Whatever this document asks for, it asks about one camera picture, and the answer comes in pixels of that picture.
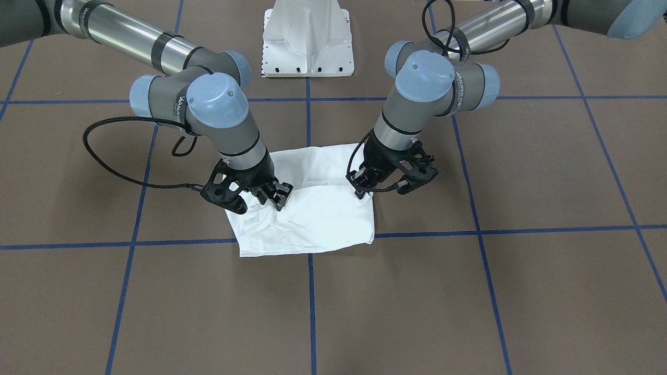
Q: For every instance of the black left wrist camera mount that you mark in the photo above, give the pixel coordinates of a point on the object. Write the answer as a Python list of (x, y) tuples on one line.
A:
[(416, 165)]

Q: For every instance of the white central pedestal column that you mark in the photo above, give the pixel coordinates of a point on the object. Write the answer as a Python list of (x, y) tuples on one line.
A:
[(307, 39)]

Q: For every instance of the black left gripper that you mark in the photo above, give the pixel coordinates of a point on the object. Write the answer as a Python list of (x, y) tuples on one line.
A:
[(376, 160)]

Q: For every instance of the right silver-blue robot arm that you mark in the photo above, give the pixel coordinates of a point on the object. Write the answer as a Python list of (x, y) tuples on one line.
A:
[(196, 91)]

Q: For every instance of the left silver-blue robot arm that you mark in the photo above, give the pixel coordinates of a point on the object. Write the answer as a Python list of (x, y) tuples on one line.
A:
[(432, 78)]

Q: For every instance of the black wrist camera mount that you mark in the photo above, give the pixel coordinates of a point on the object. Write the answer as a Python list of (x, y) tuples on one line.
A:
[(416, 165), (223, 188)]

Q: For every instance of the white long-sleeve printed t-shirt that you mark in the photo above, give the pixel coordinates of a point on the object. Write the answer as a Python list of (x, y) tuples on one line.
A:
[(322, 213)]

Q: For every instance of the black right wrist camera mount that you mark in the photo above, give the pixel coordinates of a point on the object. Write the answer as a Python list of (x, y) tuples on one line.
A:
[(223, 188)]

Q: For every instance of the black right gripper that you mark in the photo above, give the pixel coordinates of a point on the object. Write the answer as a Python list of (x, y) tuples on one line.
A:
[(259, 177)]

